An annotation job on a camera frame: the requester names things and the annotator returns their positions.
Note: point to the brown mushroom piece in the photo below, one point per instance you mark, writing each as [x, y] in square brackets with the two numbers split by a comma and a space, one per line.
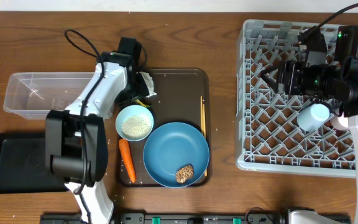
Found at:
[185, 173]

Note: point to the dark blue plate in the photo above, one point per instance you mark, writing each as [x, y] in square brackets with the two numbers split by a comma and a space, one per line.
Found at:
[171, 147]

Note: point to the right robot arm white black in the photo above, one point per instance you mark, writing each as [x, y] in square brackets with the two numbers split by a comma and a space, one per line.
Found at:
[313, 77]

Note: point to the light blue small bowl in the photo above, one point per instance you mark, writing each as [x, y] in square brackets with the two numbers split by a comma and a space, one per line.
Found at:
[131, 111]

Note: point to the light blue plastic cup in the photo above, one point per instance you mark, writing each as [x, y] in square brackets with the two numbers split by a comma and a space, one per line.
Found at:
[313, 117]

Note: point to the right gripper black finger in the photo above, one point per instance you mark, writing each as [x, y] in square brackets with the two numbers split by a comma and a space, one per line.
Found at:
[270, 82]
[278, 67]

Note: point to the yellow silver snack wrapper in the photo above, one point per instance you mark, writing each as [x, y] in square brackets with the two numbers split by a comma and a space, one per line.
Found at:
[142, 104]

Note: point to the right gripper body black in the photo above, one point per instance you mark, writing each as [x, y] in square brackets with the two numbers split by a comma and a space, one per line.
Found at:
[299, 81]

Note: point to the pink plastic cup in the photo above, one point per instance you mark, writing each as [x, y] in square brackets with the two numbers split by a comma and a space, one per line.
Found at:
[340, 123]

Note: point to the wooden chopstick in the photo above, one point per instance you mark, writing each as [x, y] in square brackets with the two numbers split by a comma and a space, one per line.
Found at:
[201, 105]
[204, 130]

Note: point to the dark brown serving tray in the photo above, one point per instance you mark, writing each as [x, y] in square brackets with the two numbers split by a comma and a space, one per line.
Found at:
[177, 100]

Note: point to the orange carrot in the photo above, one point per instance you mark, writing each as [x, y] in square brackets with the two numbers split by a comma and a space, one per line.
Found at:
[125, 151]

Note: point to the white rice grains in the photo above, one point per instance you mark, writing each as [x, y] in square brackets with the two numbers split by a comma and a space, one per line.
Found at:
[136, 127]

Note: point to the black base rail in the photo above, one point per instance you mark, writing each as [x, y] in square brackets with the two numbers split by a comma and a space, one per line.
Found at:
[139, 218]

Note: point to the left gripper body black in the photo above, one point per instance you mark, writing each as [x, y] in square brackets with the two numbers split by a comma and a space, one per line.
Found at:
[138, 90]

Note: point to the clear plastic bin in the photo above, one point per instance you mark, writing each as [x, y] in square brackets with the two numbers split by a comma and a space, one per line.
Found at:
[32, 95]

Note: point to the black plastic tray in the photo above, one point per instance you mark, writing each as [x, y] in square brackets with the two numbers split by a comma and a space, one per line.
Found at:
[22, 165]

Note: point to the grey dishwasher rack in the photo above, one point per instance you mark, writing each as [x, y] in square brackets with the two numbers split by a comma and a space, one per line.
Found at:
[269, 138]

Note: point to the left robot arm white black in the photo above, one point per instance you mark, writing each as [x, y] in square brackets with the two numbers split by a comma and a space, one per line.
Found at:
[76, 149]

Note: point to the white tissue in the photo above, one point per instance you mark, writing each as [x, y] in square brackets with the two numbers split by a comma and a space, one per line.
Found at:
[149, 83]

